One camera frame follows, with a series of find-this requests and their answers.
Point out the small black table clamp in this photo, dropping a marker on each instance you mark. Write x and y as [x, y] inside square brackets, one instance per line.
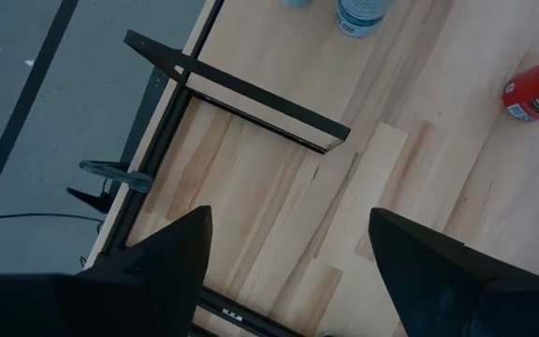
[94, 201]

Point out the white Celsius can teal print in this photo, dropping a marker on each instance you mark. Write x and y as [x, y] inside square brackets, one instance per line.
[358, 16]

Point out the black metal shelf end frame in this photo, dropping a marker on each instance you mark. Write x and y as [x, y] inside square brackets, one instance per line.
[251, 93]

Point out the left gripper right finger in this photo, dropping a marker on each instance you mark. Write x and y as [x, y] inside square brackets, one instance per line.
[447, 290]

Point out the wooden shelf board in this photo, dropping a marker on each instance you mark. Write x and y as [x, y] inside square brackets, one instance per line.
[274, 47]

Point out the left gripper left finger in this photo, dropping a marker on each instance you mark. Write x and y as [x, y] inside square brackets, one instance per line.
[148, 290]

